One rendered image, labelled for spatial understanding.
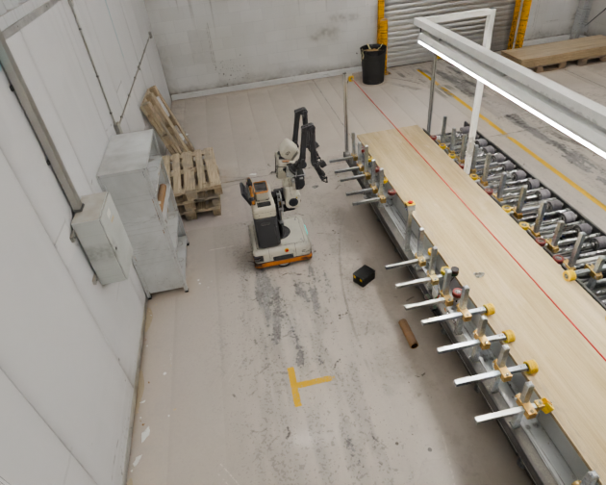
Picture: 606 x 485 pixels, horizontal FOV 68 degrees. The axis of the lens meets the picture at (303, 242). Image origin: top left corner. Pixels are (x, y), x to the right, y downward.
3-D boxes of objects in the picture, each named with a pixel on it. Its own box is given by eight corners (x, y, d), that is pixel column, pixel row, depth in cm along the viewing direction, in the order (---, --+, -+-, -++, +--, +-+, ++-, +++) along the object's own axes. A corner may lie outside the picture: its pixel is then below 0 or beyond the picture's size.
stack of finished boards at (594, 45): (625, 51, 938) (628, 42, 928) (520, 68, 909) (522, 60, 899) (598, 42, 998) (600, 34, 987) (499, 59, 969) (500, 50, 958)
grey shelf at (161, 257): (148, 299, 490) (95, 176, 394) (154, 250, 560) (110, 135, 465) (189, 292, 494) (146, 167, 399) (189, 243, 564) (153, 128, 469)
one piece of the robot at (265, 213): (260, 258, 502) (247, 195, 451) (255, 230, 545) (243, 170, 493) (289, 252, 505) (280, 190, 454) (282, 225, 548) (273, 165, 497)
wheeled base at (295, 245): (255, 270, 506) (252, 254, 491) (250, 238, 556) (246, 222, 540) (313, 260, 513) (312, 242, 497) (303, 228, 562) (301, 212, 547)
